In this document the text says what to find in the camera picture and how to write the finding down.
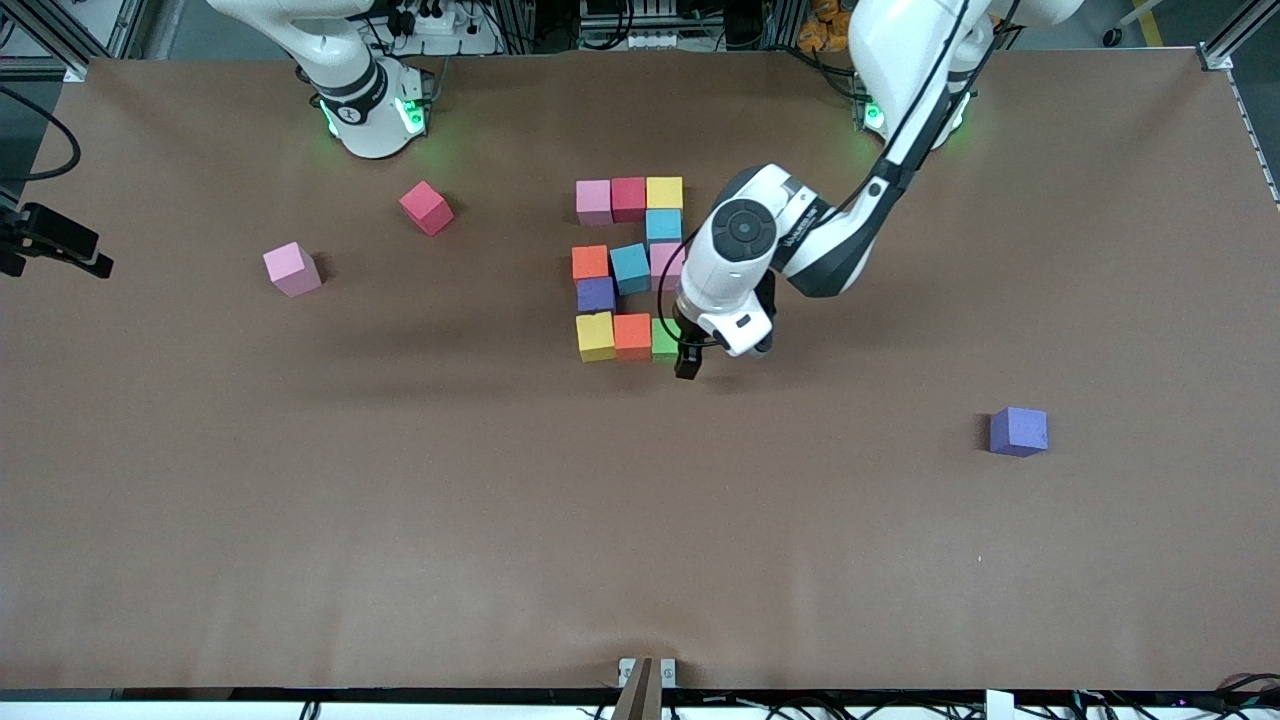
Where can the pink foam cube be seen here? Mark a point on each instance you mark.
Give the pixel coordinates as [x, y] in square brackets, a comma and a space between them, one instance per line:
[662, 262]
[292, 269]
[594, 200]

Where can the small black caster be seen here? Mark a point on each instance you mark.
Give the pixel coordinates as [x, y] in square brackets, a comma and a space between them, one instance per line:
[1108, 38]

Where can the orange foam cube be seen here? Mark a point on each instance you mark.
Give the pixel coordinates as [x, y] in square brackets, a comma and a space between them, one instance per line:
[633, 335]
[590, 262]

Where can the purple foam cube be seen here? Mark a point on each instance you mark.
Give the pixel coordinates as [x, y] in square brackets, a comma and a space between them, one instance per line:
[1018, 431]
[596, 295]

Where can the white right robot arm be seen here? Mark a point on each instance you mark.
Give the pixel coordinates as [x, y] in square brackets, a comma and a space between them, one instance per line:
[370, 120]

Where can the red foam cube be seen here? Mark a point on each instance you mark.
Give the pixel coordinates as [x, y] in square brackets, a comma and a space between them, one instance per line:
[630, 198]
[427, 208]

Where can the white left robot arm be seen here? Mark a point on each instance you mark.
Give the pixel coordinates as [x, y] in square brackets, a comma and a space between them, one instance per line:
[725, 280]

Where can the aluminium frame profile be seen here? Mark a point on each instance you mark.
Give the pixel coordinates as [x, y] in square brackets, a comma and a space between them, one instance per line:
[70, 62]
[1225, 50]

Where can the cyan foam cube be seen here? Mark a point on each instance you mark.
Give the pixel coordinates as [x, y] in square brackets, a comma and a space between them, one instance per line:
[630, 268]
[664, 225]

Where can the orange snack bag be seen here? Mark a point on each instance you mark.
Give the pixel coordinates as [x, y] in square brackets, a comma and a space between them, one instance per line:
[825, 25]

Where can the yellow foam cube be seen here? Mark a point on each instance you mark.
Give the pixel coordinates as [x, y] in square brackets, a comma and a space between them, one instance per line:
[665, 192]
[596, 336]

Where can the tan camera post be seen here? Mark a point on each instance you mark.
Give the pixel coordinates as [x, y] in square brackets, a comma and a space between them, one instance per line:
[640, 700]

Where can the white power strip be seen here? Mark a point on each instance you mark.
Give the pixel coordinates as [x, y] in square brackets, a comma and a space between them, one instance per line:
[437, 22]
[655, 41]

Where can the green foam cube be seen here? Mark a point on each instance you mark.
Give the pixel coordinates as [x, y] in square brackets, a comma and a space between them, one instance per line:
[663, 340]

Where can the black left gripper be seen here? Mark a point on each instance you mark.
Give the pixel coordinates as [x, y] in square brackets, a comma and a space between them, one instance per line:
[688, 360]

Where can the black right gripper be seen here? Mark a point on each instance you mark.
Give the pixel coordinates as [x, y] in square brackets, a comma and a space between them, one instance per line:
[50, 238]

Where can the white metal bracket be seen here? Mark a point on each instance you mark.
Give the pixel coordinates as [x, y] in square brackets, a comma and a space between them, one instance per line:
[669, 673]

